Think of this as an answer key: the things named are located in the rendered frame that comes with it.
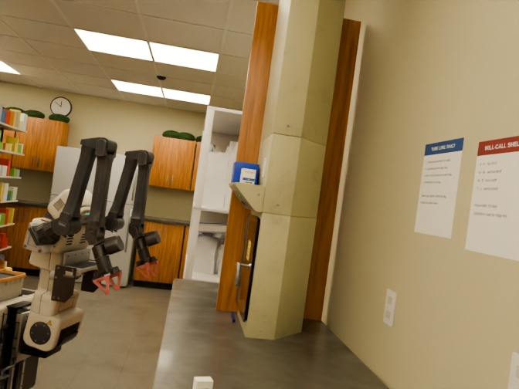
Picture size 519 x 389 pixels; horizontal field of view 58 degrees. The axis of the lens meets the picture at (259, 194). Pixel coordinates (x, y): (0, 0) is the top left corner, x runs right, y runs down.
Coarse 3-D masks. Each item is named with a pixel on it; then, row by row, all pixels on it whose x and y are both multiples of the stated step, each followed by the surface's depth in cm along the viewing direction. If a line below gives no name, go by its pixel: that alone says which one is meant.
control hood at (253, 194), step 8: (232, 184) 186; (240, 184) 175; (248, 184) 175; (240, 192) 177; (248, 192) 176; (256, 192) 176; (264, 192) 177; (248, 200) 176; (256, 200) 176; (248, 208) 200; (256, 208) 176
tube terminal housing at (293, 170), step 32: (288, 160) 178; (320, 160) 191; (288, 192) 178; (288, 224) 178; (256, 256) 176; (288, 256) 180; (256, 288) 176; (288, 288) 182; (256, 320) 177; (288, 320) 184
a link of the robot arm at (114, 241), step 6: (90, 234) 196; (90, 240) 196; (96, 240) 195; (102, 240) 196; (108, 240) 197; (114, 240) 196; (120, 240) 199; (108, 246) 195; (114, 246) 195; (120, 246) 197; (108, 252) 196; (114, 252) 197
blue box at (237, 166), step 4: (236, 164) 194; (240, 164) 194; (244, 164) 195; (248, 164) 195; (252, 164) 195; (256, 164) 196; (232, 168) 203; (236, 168) 194; (240, 168) 195; (248, 168) 195; (252, 168) 195; (256, 168) 196; (232, 172) 200; (236, 172) 194; (240, 172) 195; (256, 172) 196; (232, 176) 198; (236, 176) 194; (256, 176) 196; (232, 180) 195; (236, 180) 194; (256, 180) 196
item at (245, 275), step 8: (256, 216) 184; (248, 224) 202; (256, 224) 177; (248, 232) 198; (256, 232) 177; (248, 240) 195; (248, 272) 182; (240, 280) 202; (248, 280) 179; (240, 288) 199; (248, 288) 177; (240, 296) 195; (248, 296) 177; (240, 304) 192; (240, 312) 189
